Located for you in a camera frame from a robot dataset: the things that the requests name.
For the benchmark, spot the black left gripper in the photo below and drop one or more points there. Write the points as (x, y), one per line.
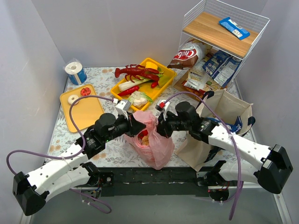
(132, 123)

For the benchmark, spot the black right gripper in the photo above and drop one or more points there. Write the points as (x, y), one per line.
(163, 126)

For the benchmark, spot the red toy bell pepper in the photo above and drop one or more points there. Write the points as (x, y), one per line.
(143, 133)

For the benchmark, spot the pink plastic bag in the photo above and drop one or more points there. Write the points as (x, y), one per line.
(159, 151)

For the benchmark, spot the beige canvas tote bag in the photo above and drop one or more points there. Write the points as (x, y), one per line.
(225, 107)

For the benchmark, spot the blue Doritos chips bag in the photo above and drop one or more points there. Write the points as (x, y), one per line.
(234, 128)

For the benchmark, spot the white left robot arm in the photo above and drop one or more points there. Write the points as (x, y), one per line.
(34, 189)

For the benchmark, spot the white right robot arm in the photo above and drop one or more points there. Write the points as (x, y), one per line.
(270, 167)

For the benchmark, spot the yellow food tray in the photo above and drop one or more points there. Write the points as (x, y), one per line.
(166, 79)

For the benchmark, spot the toy cauliflower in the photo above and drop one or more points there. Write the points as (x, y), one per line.
(139, 99)

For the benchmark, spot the red toy chili pepper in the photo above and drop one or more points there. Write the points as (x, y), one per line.
(129, 91)

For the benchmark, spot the white toy celery stalk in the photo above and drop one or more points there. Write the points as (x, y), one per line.
(129, 84)

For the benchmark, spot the small red toy pepper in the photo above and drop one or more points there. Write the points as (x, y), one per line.
(154, 84)

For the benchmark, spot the orange snack bag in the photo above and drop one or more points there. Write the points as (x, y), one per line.
(210, 85)

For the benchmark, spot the orange donut tray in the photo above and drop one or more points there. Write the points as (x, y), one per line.
(85, 112)

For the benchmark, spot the red toy lobster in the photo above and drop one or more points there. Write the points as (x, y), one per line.
(138, 72)

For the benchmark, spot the white snack packet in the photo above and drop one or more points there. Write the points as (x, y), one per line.
(196, 79)

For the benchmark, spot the red strawberry donut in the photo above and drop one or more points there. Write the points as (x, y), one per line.
(85, 91)

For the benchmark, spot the white glazed donut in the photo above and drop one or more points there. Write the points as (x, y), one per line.
(72, 98)

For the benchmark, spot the brown Chula chips bag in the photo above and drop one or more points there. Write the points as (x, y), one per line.
(190, 53)

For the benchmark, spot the toilet paper roll pack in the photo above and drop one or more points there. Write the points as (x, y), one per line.
(75, 72)

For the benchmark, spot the blue Kettle chips bag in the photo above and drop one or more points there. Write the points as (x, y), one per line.
(221, 67)

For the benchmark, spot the small blue snack packet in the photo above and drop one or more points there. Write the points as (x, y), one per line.
(234, 28)

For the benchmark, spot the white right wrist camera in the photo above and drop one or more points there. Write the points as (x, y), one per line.
(163, 107)

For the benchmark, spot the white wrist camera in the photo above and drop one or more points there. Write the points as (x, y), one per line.
(122, 107)
(163, 107)

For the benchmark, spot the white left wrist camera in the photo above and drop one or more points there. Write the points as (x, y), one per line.
(122, 107)

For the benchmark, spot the white wire shelf rack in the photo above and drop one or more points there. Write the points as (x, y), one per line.
(202, 23)

